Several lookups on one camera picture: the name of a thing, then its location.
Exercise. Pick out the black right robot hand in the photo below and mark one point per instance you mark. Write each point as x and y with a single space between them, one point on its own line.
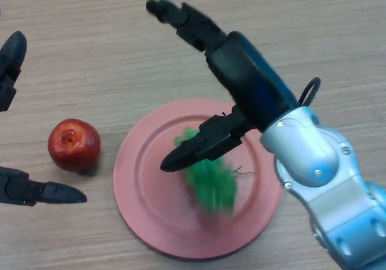
247 80

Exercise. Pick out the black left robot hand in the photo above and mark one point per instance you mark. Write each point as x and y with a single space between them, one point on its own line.
18 188

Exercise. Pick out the green grapes bunch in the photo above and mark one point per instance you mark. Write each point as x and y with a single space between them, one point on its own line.
211 179

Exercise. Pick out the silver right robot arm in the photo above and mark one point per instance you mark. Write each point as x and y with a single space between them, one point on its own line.
328 179

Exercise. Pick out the pink round plate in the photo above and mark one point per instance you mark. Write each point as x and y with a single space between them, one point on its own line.
144 173

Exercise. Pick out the red apple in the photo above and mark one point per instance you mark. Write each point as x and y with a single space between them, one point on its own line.
74 145

